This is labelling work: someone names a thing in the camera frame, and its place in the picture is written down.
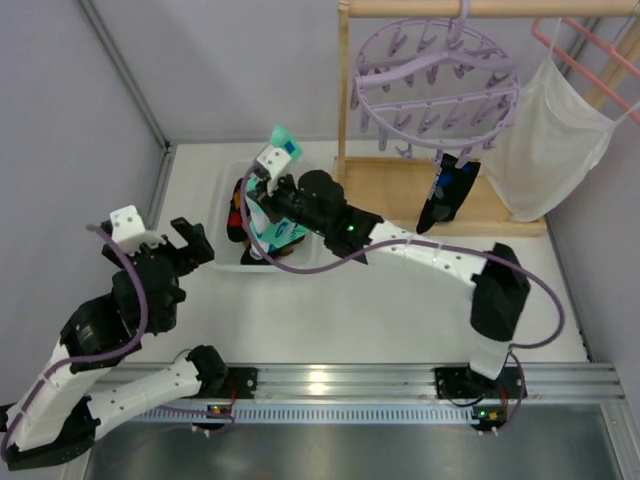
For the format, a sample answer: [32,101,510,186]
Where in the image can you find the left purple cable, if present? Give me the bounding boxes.
[0,223,236,454]

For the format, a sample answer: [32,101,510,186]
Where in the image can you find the grey slotted cable duct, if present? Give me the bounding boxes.
[134,403,502,426]

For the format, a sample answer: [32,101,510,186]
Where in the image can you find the wooden rack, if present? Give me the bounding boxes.
[333,1,639,237]

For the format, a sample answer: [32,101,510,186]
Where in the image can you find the black sport sock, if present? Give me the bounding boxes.
[416,153,480,234]

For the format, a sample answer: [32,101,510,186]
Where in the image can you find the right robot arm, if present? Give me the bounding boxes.
[247,170,531,387]

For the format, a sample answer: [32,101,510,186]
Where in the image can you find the mint green sock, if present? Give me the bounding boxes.
[245,124,311,261]

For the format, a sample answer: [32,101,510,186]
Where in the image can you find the red yellow argyle sock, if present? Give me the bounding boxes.
[226,179,248,244]

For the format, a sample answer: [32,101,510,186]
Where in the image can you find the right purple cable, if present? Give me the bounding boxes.
[239,164,567,431]

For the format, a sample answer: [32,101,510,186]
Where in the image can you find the white mesh laundry bag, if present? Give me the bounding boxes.
[484,55,617,224]

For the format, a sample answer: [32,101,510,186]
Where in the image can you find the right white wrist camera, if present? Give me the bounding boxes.
[254,145,293,196]

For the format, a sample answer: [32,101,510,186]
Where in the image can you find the aluminium mounting rail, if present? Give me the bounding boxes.
[89,363,621,401]

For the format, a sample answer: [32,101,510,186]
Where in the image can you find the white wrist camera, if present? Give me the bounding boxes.
[254,145,293,196]
[109,205,167,256]

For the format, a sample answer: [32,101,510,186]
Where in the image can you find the purple cable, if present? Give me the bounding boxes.
[239,164,567,431]
[0,223,236,454]

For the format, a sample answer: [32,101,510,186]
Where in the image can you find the purple round clip hanger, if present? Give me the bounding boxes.
[349,1,521,165]

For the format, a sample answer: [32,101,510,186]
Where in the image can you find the white plastic basket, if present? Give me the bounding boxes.
[206,158,319,273]

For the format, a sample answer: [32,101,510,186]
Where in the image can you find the pink clothes hanger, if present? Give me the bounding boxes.
[531,17,639,125]

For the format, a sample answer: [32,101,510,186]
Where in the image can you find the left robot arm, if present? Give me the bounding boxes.
[1,213,228,471]

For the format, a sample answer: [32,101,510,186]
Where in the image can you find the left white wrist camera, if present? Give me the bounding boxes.
[109,205,167,256]

